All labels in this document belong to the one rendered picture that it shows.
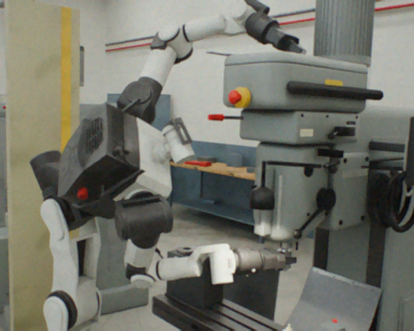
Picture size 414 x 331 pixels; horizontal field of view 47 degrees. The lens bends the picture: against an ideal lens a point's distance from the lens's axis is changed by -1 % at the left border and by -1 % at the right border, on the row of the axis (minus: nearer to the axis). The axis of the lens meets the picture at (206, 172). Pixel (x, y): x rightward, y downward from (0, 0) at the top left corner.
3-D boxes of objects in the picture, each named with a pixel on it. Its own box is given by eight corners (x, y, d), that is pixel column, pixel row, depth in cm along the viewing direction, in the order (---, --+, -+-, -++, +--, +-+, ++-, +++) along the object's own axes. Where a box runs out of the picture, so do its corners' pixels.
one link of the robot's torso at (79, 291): (41, 329, 168) (32, 198, 164) (77, 312, 184) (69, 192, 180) (73, 337, 161) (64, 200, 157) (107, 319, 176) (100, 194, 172)
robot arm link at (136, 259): (117, 283, 157) (125, 250, 140) (126, 250, 166) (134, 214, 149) (152, 292, 159) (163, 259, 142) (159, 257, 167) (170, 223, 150)
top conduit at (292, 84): (295, 93, 129) (296, 80, 128) (283, 93, 132) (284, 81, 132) (383, 101, 158) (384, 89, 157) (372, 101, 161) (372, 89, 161)
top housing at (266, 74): (277, 109, 130) (280, 48, 128) (213, 107, 150) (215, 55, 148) (371, 113, 160) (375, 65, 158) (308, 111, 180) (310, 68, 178)
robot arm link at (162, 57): (171, 47, 182) (150, 95, 174) (154, 23, 172) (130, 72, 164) (196, 45, 176) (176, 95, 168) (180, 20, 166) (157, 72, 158)
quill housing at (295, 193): (292, 249, 146) (297, 144, 142) (243, 234, 161) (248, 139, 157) (329, 240, 158) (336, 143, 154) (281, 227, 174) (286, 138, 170)
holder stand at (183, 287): (203, 308, 191) (204, 260, 188) (165, 293, 205) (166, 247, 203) (223, 301, 199) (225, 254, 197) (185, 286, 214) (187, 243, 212)
